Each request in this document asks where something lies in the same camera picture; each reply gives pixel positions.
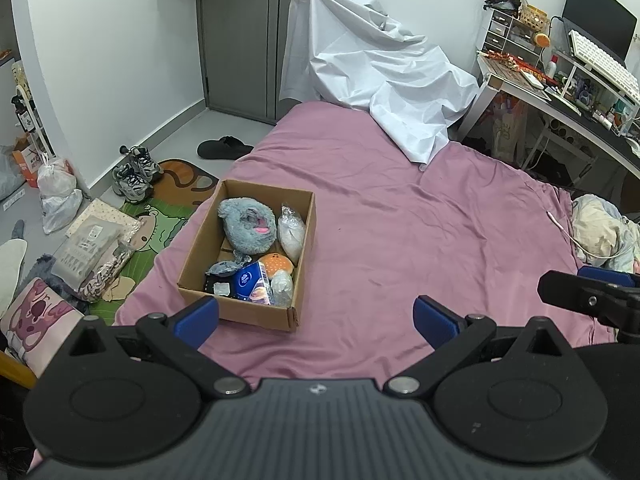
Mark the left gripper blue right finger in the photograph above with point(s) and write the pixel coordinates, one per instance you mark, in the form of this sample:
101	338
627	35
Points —
456	342

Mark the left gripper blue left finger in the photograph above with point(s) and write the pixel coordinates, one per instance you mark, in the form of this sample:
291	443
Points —
174	341

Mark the small grey fish plush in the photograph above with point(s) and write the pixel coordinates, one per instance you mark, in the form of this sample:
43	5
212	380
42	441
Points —
225	268

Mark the blue tissue pack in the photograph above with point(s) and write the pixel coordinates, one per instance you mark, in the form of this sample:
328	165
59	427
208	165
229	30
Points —
251	284

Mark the grey fluffy plush toy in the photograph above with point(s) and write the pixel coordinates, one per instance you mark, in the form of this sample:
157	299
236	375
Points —
249	225

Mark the clear bag white beads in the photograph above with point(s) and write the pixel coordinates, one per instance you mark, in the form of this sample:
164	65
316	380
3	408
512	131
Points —
291	232

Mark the cream pillow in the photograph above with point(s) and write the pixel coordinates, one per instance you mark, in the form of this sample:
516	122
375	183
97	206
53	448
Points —
603	236

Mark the brown cardboard box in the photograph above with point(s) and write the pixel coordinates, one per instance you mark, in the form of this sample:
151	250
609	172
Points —
211	245

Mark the pink cartoon cushion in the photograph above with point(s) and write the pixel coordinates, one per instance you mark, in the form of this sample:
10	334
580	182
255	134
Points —
37	323

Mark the green cartoon floor mat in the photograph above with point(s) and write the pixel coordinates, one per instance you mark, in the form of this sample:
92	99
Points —
180	190

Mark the grey sneakers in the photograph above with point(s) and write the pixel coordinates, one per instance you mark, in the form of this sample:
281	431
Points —
134	177

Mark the white plastic bag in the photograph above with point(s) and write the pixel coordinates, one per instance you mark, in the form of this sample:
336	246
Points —
60	195

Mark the black slipper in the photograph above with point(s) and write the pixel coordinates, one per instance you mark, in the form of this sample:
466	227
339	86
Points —
225	148

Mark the printed paper shopping bag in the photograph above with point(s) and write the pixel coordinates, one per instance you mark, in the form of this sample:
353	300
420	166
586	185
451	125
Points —
509	117

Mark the white desk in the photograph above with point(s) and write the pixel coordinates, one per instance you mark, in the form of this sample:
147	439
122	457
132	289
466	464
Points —
493	82

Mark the white keyboard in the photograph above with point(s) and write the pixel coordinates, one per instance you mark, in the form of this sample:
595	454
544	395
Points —
593	56

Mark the white drawer organizer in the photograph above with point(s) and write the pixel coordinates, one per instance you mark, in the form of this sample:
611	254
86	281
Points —
495	33

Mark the black computer monitor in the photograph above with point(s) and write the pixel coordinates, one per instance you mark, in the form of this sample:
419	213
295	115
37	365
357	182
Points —
605	22

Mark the white draped cloth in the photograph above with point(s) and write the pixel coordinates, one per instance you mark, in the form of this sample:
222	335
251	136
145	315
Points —
351	53

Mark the grey door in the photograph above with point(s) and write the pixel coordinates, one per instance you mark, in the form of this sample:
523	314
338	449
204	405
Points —
242	44

